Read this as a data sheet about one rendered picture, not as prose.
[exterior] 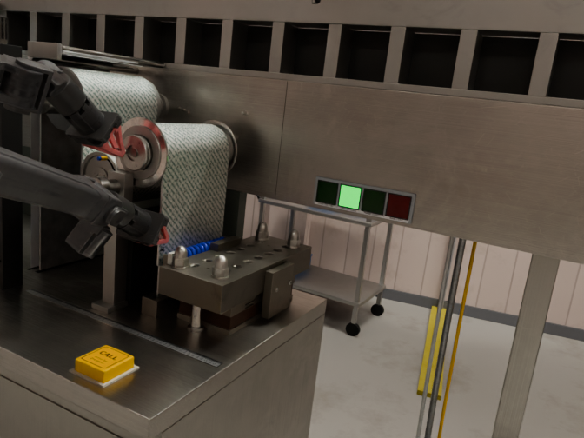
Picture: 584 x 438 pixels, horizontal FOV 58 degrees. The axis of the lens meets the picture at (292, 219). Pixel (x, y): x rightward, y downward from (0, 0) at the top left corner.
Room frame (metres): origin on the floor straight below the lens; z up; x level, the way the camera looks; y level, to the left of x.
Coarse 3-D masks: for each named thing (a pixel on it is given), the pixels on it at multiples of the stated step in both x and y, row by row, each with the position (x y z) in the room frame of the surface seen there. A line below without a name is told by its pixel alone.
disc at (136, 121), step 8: (128, 120) 1.12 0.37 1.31; (136, 120) 1.11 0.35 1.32; (144, 120) 1.10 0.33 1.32; (128, 128) 1.12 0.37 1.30; (152, 128) 1.09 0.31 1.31; (160, 136) 1.08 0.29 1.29; (160, 144) 1.08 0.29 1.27; (160, 160) 1.07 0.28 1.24; (120, 168) 1.12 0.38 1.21; (160, 168) 1.07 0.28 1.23; (152, 176) 1.08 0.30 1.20; (160, 176) 1.07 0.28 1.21; (136, 184) 1.10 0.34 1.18; (144, 184) 1.09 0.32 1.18; (152, 184) 1.08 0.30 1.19
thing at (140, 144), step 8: (128, 136) 1.09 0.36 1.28; (136, 136) 1.08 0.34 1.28; (144, 136) 1.09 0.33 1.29; (128, 144) 1.09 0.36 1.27; (136, 144) 1.08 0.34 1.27; (144, 144) 1.07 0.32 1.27; (128, 152) 1.09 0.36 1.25; (136, 152) 1.08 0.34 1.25; (144, 152) 1.07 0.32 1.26; (152, 152) 1.08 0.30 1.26; (128, 160) 1.09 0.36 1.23; (136, 160) 1.08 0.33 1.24; (144, 160) 1.07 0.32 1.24; (128, 168) 1.09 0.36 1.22; (136, 168) 1.08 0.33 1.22; (144, 168) 1.08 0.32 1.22
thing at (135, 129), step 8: (136, 128) 1.10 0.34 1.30; (144, 128) 1.09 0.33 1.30; (152, 136) 1.08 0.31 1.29; (152, 144) 1.08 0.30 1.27; (160, 152) 1.07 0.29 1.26; (120, 160) 1.12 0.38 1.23; (152, 160) 1.08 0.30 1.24; (152, 168) 1.08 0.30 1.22; (136, 176) 1.10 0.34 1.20; (144, 176) 1.09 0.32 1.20
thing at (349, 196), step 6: (342, 186) 1.24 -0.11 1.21; (348, 186) 1.23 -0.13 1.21; (342, 192) 1.24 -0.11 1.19; (348, 192) 1.23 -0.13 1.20; (354, 192) 1.23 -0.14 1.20; (360, 192) 1.22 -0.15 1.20; (342, 198) 1.24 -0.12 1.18; (348, 198) 1.23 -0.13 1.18; (354, 198) 1.22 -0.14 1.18; (342, 204) 1.24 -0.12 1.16; (348, 204) 1.23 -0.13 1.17; (354, 204) 1.22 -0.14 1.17
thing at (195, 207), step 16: (208, 176) 1.22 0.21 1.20; (224, 176) 1.28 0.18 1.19; (176, 192) 1.12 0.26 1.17; (192, 192) 1.17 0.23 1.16; (208, 192) 1.22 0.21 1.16; (224, 192) 1.28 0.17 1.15; (160, 208) 1.08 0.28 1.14; (176, 208) 1.12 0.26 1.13; (192, 208) 1.17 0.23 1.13; (208, 208) 1.23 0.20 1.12; (176, 224) 1.13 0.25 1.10; (192, 224) 1.18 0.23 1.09; (208, 224) 1.23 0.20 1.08; (176, 240) 1.13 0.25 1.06; (192, 240) 1.18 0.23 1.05; (208, 240) 1.23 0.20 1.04; (160, 256) 1.08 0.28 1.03
